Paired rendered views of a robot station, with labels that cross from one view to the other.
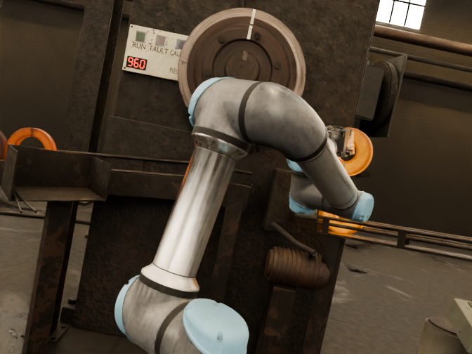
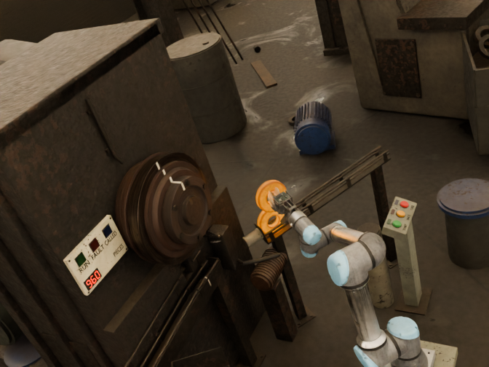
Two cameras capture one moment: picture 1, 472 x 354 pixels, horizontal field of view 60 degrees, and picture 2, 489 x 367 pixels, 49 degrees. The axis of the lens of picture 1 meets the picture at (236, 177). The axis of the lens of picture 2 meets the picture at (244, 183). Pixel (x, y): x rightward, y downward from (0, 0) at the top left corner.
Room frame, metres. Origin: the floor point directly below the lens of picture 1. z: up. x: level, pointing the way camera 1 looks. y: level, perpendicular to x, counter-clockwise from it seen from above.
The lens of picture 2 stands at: (0.11, 1.35, 2.30)
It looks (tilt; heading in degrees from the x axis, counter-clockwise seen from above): 32 degrees down; 309
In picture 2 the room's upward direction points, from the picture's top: 19 degrees counter-clockwise
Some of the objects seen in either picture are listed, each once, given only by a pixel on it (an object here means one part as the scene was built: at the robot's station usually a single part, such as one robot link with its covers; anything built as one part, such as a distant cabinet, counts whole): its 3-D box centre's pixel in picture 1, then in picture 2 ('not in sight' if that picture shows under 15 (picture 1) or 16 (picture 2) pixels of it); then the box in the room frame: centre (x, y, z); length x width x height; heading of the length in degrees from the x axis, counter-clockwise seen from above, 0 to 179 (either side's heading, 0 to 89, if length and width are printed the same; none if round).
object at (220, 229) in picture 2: (279, 200); (224, 247); (1.58, -0.18, 0.68); 0.11 x 0.08 x 0.24; 1
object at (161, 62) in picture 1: (159, 53); (97, 254); (1.66, 0.40, 1.15); 0.26 x 0.02 x 0.18; 91
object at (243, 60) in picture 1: (241, 70); (189, 210); (1.46, 0.05, 1.11); 0.28 x 0.06 x 0.28; 91
